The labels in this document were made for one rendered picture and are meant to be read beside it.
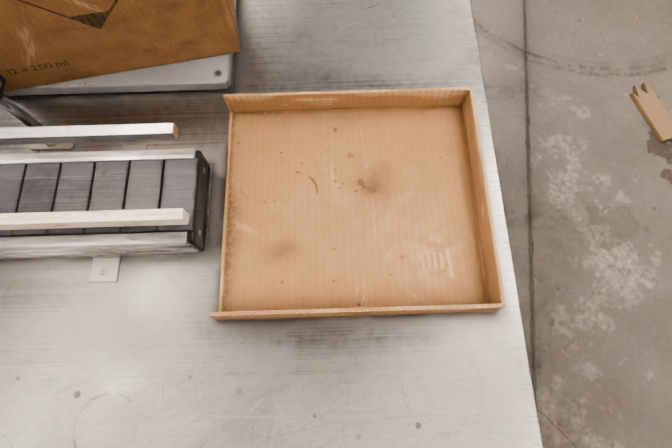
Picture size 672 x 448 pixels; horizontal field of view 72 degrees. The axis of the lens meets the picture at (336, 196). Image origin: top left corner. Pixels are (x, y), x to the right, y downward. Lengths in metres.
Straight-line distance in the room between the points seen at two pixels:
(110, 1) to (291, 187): 0.28
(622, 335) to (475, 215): 1.05
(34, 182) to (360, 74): 0.40
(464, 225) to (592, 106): 1.27
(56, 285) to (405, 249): 0.39
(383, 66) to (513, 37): 1.23
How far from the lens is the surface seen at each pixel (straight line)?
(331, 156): 0.57
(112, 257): 0.59
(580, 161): 1.67
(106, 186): 0.56
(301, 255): 0.53
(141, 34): 0.61
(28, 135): 0.52
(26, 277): 0.63
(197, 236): 0.53
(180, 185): 0.53
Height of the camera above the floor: 1.35
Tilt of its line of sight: 70 degrees down
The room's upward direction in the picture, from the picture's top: 1 degrees counter-clockwise
